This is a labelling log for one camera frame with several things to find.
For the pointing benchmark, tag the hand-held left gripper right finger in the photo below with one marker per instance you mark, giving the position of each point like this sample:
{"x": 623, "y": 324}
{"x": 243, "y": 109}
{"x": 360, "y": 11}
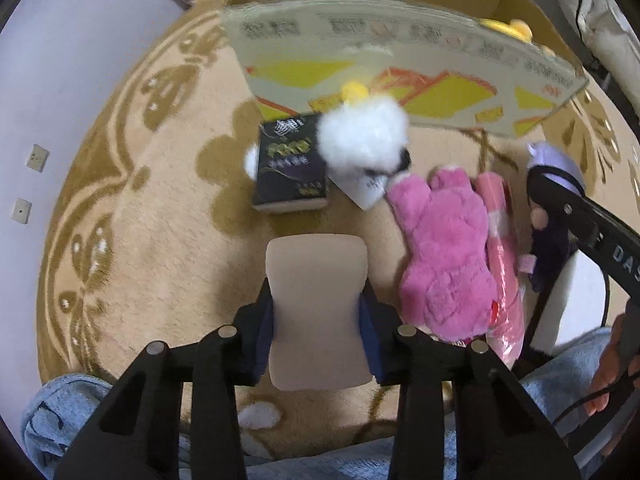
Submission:
{"x": 367, "y": 335}

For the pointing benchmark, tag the black tissue pack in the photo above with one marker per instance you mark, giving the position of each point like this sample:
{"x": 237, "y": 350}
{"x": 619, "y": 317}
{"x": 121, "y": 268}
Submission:
{"x": 287, "y": 170}

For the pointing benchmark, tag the yellow plush toy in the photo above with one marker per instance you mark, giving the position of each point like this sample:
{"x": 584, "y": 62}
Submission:
{"x": 515, "y": 30}

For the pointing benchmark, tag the white padded chair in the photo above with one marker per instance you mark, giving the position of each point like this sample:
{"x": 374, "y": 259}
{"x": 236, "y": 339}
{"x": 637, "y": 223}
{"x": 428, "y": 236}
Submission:
{"x": 600, "y": 25}

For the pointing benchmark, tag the beige foam cushion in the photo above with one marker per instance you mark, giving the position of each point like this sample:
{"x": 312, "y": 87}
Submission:
{"x": 315, "y": 300}

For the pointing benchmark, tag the white sheet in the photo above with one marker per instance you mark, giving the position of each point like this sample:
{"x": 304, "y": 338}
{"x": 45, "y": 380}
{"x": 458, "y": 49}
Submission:
{"x": 580, "y": 305}

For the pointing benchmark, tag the person's right hand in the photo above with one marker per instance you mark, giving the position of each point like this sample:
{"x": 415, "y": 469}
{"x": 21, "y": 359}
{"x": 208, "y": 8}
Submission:
{"x": 607, "y": 375}

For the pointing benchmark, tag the pink soft package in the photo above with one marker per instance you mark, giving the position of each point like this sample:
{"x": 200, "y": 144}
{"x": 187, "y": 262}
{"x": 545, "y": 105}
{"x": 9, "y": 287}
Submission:
{"x": 502, "y": 260}

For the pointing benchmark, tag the purple plush doll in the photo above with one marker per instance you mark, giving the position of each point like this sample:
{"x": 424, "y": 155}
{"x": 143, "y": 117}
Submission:
{"x": 550, "y": 250}

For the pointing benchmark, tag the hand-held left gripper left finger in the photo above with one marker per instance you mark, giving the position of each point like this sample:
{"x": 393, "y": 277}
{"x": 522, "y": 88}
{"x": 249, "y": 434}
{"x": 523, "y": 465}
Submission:
{"x": 264, "y": 340}

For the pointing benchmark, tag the white fluffy plush toy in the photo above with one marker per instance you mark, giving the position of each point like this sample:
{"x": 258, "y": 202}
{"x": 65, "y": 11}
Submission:
{"x": 360, "y": 135}

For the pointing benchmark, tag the beige floral rug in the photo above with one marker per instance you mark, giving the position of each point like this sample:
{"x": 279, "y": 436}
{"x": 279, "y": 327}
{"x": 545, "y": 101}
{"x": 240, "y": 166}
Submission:
{"x": 165, "y": 240}

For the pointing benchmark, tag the pink plush bear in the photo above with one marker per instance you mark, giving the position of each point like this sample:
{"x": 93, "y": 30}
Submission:
{"x": 445, "y": 250}

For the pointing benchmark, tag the white wall socket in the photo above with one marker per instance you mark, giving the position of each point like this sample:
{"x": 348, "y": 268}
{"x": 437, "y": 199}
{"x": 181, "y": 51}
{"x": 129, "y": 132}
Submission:
{"x": 20, "y": 211}
{"x": 36, "y": 157}

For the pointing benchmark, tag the person's blue jeans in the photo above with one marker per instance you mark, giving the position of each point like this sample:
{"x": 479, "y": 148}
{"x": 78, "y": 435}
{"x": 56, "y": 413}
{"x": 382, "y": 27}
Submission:
{"x": 50, "y": 420}

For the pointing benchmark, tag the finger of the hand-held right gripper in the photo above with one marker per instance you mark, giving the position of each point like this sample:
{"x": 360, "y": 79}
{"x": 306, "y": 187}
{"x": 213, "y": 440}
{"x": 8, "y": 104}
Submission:
{"x": 575, "y": 212}
{"x": 537, "y": 327}

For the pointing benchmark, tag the printed cardboard box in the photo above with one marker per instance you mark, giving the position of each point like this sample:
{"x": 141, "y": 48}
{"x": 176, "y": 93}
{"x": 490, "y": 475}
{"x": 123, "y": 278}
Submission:
{"x": 380, "y": 30}

